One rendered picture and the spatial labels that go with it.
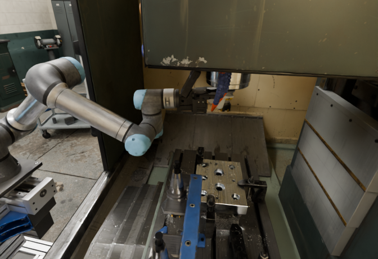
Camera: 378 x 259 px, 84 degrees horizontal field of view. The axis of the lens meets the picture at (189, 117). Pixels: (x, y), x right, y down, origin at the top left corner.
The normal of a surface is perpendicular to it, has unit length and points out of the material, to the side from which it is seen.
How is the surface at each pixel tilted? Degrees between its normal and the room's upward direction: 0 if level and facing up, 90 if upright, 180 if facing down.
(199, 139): 22
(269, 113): 90
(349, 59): 90
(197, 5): 90
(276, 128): 90
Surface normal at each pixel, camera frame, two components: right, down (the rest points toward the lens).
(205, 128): -0.03, -0.63
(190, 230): 0.03, -0.89
